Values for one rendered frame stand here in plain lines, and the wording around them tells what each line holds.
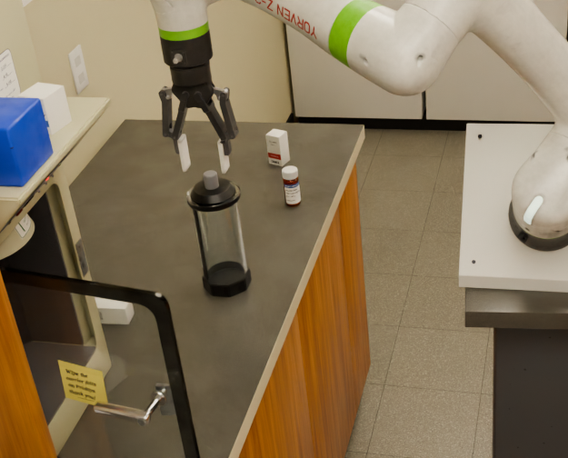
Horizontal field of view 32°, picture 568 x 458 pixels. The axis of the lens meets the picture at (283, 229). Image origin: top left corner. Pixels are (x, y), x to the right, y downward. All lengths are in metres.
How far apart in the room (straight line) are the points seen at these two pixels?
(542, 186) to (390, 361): 1.63
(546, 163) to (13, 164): 0.93
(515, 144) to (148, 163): 1.02
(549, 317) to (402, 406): 1.25
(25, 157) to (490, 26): 0.77
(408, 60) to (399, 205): 2.59
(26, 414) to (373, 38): 0.78
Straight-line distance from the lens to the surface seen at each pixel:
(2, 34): 1.59
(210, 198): 1.98
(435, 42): 1.62
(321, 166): 2.54
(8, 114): 1.43
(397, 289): 3.67
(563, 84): 1.80
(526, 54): 1.75
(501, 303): 2.03
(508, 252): 2.06
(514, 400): 2.24
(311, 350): 2.39
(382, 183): 4.33
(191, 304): 2.10
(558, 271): 2.06
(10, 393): 1.52
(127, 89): 3.03
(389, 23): 1.64
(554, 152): 1.85
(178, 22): 1.82
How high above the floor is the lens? 2.16
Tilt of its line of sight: 32 degrees down
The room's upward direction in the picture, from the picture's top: 7 degrees counter-clockwise
